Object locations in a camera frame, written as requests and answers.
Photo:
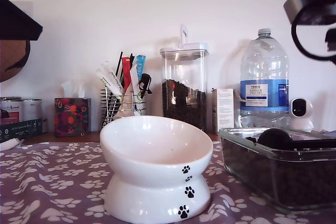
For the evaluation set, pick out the red sachet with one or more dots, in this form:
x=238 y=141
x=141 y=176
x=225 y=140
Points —
x=127 y=74

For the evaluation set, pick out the white ceramic paw-print bowl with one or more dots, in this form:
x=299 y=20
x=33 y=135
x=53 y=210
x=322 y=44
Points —
x=157 y=142

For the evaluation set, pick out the plain white sachet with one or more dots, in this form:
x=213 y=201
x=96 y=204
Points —
x=134 y=79

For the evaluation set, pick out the blue sachet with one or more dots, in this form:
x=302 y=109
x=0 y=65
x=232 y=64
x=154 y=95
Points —
x=140 y=66

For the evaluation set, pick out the white paper tissue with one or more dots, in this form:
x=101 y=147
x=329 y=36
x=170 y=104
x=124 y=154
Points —
x=73 y=89

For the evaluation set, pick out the silver tin can red label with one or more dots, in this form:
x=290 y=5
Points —
x=11 y=111

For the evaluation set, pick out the rectangular clear glass container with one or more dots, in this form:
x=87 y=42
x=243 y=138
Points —
x=223 y=142

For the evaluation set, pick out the small white cardboard box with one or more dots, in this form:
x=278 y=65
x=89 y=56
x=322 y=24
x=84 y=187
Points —
x=223 y=108

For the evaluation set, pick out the white sachet with green print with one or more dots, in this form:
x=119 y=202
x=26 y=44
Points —
x=105 y=81
x=113 y=77

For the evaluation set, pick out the large clear water bottle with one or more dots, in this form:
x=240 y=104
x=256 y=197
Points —
x=262 y=64

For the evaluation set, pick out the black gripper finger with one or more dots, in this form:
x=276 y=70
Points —
x=15 y=24

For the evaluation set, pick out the small white round camera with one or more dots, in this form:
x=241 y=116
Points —
x=307 y=124

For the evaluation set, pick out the purple paw-print cloth mat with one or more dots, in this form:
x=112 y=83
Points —
x=52 y=182

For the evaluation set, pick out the brown cat food kibble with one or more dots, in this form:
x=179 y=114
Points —
x=183 y=108
x=302 y=182

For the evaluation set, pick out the dark cardboard tray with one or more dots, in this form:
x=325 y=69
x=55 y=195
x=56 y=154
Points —
x=21 y=129

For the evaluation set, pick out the thin black stick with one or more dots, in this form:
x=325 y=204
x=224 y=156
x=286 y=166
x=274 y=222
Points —
x=119 y=62

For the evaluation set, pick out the black plastic measuring spoon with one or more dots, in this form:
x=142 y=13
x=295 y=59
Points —
x=275 y=138

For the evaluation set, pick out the white shallow dish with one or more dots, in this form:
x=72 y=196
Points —
x=9 y=144

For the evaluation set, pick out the clear jar with white lid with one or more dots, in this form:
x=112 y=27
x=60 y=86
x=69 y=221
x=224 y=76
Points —
x=183 y=64

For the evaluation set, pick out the round brown wall board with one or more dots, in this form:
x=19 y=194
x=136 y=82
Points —
x=13 y=61

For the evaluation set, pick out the floral tissue box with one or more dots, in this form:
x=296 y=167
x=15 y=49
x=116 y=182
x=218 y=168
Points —
x=71 y=119

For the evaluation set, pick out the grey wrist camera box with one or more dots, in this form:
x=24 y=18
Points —
x=291 y=6

